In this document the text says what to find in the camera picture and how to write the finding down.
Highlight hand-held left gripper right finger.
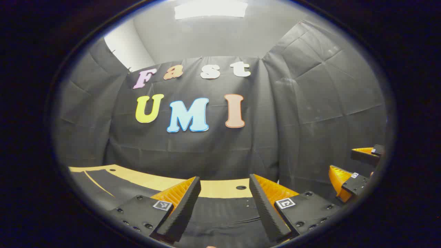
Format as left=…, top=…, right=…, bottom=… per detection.
left=249, top=174, right=341, bottom=244

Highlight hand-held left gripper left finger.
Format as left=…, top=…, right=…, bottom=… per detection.
left=109, top=176, right=201, bottom=244

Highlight black jeans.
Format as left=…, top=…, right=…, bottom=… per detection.
left=71, top=169, right=276, bottom=248

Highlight black backdrop cloth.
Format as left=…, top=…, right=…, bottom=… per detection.
left=53, top=19, right=388, bottom=207

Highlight ceiling light panel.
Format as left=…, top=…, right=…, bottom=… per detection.
left=174, top=0, right=248, bottom=20

